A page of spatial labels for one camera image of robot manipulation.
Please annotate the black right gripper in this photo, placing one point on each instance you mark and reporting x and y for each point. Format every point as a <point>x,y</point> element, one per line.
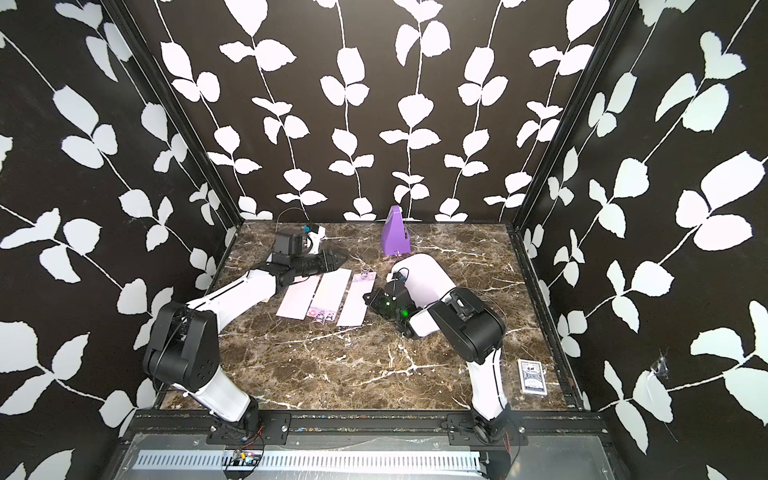
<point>378,296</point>

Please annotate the blue playing card deck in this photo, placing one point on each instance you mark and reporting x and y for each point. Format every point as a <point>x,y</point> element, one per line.
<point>532,377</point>

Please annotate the lilac checked sticker sheet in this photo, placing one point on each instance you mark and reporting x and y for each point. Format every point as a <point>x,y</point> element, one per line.
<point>354,308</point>

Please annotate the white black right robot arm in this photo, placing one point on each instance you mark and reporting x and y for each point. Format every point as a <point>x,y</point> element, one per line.
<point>472,329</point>

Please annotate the purple sticker sheet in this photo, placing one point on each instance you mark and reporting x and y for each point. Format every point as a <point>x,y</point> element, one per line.
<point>328,296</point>

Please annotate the small electronics board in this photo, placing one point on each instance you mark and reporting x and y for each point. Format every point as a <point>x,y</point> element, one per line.
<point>239,460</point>

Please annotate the purple plastic object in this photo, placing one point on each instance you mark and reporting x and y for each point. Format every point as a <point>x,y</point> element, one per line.
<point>395,239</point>

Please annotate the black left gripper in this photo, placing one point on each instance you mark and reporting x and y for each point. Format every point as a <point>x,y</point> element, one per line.
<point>328,260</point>

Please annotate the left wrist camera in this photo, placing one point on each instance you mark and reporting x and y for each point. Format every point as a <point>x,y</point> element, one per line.
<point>302,241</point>

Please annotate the white perforated cable duct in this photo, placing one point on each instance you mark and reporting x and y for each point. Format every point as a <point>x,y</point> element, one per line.
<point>378,462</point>

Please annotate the white plastic storage box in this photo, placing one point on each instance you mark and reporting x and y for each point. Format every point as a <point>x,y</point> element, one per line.
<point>426,280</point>

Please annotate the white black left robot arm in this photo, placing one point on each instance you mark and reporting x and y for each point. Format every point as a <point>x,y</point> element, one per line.
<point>184,351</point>

